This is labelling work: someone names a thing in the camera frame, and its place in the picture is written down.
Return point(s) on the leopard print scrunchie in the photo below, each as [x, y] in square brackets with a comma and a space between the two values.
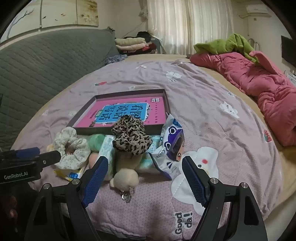
[129, 139]

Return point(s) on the pink book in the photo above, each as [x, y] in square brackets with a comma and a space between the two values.
[92, 115]

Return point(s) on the green floral tissue pack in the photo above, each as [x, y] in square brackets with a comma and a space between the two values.
[145, 165]

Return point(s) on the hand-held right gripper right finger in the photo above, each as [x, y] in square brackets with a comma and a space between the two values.
[194, 180]

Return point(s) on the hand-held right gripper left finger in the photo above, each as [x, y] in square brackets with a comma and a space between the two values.
[97, 176]

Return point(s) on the peach makeup sponge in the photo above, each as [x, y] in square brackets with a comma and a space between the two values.
[94, 160]

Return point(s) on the pale blue tissue pack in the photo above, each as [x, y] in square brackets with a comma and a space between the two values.
[107, 150]

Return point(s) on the beige plush toy pink hat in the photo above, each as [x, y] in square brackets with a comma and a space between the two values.
[124, 178]

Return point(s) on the black garment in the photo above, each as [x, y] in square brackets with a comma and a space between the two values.
[143, 34]

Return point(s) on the floral wall painting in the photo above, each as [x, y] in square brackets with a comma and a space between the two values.
[69, 11]

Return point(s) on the white floral scrunchie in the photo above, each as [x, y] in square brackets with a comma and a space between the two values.
[78, 157]

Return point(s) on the black television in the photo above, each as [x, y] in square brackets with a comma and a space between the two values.
[286, 51]

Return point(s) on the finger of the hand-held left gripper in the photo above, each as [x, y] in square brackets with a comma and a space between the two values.
[49, 156]
[27, 152]

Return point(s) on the white air conditioner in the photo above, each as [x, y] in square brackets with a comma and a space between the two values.
[256, 9]

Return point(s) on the cream folded blanket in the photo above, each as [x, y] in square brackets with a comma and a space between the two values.
[129, 41]

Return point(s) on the green fleece blanket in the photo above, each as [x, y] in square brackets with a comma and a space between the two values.
[231, 44]

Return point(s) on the green powder puff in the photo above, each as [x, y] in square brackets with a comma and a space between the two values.
[96, 142]

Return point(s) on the white purple cartoon packet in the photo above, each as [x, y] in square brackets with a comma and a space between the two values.
[168, 162]

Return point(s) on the pink folded blanket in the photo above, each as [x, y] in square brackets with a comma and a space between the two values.
[131, 47]

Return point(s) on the white sheer curtain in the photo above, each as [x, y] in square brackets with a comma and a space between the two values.
[185, 23]

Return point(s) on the yellow cartoon packet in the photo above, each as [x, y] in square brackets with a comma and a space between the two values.
[74, 175]

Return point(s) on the blue patterned cloth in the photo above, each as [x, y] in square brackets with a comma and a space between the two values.
[115, 59]

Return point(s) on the pink quilt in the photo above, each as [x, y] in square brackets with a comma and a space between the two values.
[266, 92]

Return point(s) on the purple printed bed sheet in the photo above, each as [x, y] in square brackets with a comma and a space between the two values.
[196, 92]

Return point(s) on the dark shallow cardboard box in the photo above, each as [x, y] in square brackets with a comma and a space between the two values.
[152, 129]

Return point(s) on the grey quilted headboard cover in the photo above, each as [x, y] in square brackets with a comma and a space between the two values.
[46, 64]

